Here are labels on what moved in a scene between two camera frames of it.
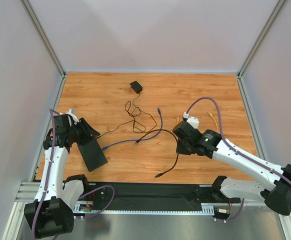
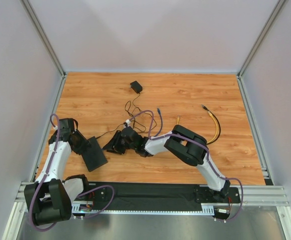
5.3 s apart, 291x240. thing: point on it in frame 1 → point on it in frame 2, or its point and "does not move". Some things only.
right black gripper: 184,145 → 121,141
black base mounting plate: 105,195 does not move
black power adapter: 137,87 does not move
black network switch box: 92,154 does not move
